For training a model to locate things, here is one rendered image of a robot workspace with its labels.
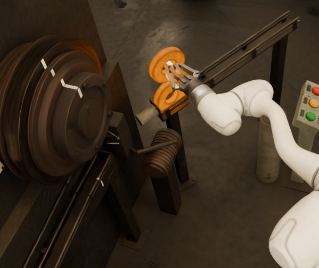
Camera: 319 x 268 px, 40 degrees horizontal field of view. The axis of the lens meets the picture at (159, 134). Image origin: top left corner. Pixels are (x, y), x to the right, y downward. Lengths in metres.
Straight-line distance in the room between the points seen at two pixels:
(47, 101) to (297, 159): 0.72
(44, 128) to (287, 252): 0.72
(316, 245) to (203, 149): 1.56
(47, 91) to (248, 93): 0.71
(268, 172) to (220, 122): 0.90
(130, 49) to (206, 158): 1.12
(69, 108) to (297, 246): 0.70
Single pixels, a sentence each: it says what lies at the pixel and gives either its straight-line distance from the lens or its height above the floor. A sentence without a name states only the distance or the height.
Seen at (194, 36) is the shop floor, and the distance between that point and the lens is 3.28.
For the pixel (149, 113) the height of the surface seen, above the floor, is 0.69.
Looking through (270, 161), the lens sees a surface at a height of 0.22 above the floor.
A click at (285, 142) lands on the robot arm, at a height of 1.02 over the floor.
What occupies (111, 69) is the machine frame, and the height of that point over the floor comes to 0.87.
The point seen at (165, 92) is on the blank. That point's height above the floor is 0.76.
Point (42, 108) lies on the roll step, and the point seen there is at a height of 1.26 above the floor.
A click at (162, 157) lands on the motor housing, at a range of 1.96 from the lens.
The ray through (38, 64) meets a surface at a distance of 1.25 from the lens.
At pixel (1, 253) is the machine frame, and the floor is 0.87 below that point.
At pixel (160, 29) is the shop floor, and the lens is 3.39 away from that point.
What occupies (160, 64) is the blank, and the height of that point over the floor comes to 0.95.
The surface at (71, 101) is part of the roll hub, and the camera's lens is 1.26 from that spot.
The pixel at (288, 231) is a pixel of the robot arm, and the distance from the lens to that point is 1.14.
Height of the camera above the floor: 2.13
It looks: 52 degrees down
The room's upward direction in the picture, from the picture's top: 13 degrees counter-clockwise
